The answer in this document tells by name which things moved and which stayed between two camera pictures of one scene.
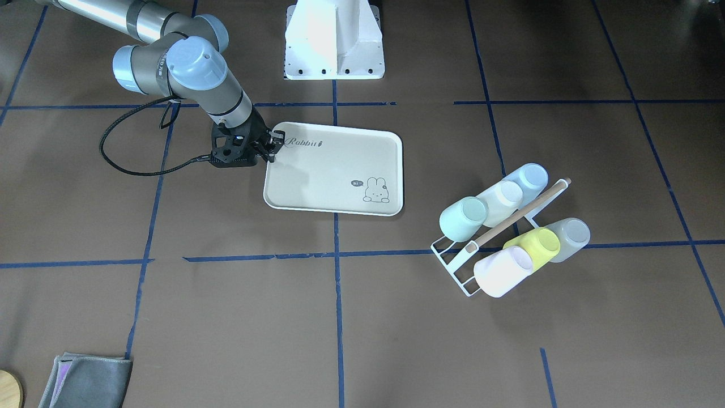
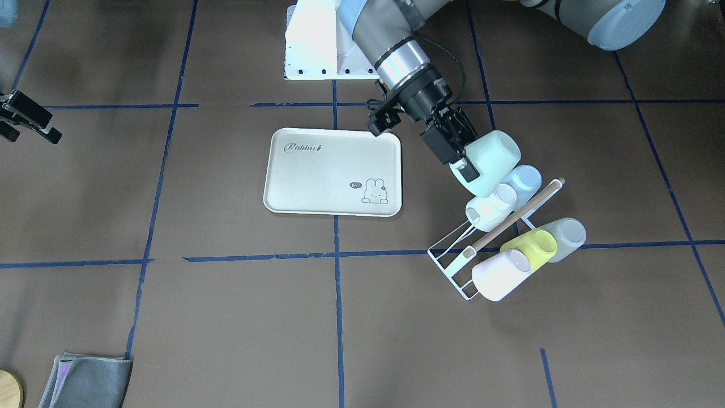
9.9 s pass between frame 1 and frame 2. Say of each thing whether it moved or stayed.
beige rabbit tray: stayed
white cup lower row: stayed
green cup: moved
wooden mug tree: stayed
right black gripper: moved
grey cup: stayed
